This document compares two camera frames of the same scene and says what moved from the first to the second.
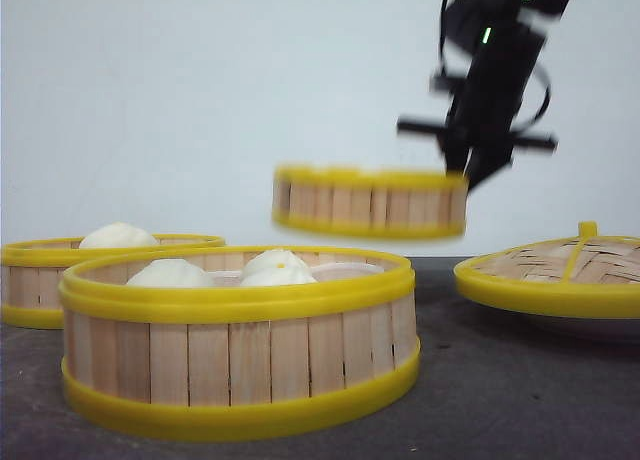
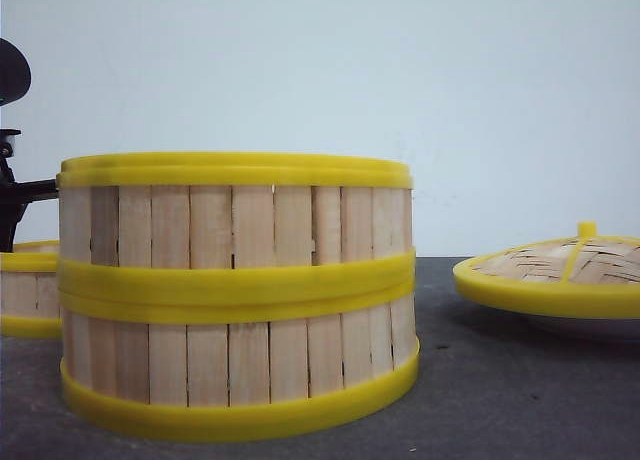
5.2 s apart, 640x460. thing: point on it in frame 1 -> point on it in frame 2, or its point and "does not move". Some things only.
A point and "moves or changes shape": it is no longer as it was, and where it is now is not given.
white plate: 573,328 does not move
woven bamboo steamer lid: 589,274 does not move
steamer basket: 369,202 moves or changes shape
